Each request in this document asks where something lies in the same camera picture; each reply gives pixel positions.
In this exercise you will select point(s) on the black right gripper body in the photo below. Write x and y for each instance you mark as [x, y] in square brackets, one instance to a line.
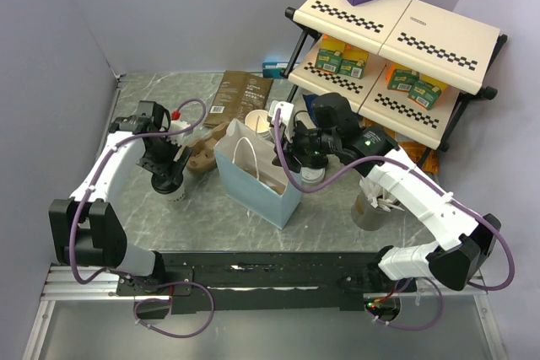
[307, 142]

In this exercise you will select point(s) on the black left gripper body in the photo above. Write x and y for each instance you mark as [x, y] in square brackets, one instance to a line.
[159, 158]

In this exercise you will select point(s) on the single white paper cup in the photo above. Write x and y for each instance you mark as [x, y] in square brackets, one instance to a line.
[176, 195]

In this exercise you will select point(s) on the white plastic cup lids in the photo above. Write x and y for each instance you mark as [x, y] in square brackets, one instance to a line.
[312, 176]

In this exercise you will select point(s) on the separated brown cup carrier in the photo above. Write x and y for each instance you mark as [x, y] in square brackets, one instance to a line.
[276, 187]

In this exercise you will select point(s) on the light blue paper bag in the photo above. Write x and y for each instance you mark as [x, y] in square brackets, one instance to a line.
[244, 161]

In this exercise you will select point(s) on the white paper cup stack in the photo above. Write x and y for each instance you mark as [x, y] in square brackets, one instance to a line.
[257, 120]

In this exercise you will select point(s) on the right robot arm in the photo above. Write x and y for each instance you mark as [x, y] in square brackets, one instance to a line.
[463, 241]

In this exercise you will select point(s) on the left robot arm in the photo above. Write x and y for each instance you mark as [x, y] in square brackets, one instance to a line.
[85, 228]

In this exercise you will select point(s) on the brown coffee bean bag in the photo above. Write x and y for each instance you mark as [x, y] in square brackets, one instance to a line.
[238, 94]

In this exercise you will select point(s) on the brown pulp cup carrier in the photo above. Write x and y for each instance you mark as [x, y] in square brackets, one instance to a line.
[202, 158]

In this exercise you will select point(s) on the blue chip bag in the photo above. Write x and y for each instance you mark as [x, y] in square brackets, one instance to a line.
[309, 99]

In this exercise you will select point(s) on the green juice carton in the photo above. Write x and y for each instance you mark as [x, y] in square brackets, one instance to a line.
[328, 60]
[354, 68]
[424, 94]
[401, 79]

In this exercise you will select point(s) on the blue R&O box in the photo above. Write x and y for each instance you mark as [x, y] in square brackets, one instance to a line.
[273, 69]

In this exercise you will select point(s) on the grey cup of stirrers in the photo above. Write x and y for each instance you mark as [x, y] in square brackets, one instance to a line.
[373, 206]

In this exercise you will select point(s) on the orange snack bag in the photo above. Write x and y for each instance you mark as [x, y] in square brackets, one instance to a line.
[416, 152]

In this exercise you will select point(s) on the cream checkered shelf rack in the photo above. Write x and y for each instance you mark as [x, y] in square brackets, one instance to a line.
[444, 45]

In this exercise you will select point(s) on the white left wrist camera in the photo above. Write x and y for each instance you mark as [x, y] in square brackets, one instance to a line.
[179, 127]

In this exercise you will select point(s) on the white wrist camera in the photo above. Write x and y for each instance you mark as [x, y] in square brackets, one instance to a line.
[281, 114]
[179, 127]

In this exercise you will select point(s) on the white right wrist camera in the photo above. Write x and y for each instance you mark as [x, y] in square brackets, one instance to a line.
[281, 114]

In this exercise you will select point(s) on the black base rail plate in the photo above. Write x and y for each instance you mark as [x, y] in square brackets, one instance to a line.
[247, 281]

